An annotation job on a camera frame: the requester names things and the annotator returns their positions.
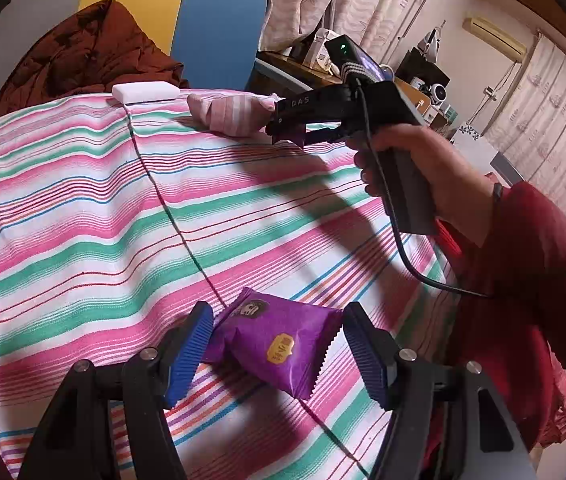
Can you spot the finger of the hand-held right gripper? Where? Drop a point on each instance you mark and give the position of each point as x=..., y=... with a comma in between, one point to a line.
x=288, y=127
x=325, y=136

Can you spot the white milk carton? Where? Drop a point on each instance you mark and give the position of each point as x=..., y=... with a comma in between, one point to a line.
x=323, y=52

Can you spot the white patterned appliance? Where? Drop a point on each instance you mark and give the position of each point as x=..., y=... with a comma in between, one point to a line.
x=483, y=152

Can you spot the white rectangular block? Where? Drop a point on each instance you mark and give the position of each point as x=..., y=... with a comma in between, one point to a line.
x=145, y=92

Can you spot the black box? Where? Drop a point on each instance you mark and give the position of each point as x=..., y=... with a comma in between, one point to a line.
x=420, y=67

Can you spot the purple snack packet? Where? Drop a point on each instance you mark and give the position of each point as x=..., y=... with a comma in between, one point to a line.
x=273, y=330

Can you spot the person's right hand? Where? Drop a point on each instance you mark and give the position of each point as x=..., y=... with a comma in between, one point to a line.
x=453, y=185

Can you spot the white garment steamer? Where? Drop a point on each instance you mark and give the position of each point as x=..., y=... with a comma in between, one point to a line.
x=432, y=42

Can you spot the pink striped socks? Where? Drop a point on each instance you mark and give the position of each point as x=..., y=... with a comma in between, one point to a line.
x=233, y=112

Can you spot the pink green striped tablecloth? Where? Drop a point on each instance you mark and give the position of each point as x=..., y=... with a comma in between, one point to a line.
x=88, y=210

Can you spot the white air conditioner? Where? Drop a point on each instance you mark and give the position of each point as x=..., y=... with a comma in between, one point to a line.
x=493, y=35

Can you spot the blue edged desk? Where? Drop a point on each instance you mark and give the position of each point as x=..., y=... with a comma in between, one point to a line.
x=278, y=72

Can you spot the brown padded jacket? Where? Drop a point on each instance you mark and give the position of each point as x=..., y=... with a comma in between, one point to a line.
x=88, y=55

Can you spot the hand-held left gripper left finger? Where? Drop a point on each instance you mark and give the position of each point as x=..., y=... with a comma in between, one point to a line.
x=190, y=355

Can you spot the grey yellow blue chair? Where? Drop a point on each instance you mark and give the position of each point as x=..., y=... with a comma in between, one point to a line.
x=213, y=25

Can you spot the person's right forearm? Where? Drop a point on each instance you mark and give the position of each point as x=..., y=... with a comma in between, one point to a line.
x=538, y=285

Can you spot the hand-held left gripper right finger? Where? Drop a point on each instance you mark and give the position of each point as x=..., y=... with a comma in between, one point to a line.
x=368, y=360

